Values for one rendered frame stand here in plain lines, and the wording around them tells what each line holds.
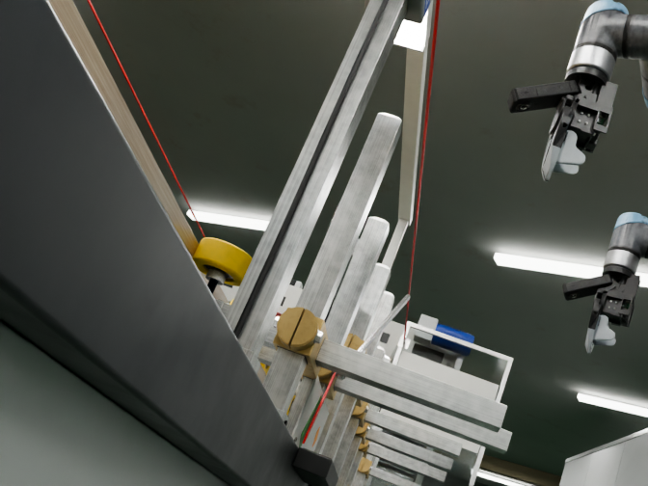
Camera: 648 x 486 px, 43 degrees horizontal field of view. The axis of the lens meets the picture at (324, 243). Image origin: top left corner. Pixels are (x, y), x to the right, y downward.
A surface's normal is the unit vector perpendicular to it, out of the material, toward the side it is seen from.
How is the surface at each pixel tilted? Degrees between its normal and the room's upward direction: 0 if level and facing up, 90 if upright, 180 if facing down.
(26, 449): 90
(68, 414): 90
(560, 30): 180
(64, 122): 90
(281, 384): 90
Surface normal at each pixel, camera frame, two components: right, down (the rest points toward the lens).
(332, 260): -0.06, -0.40
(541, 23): -0.36, 0.86
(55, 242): 0.93, 0.32
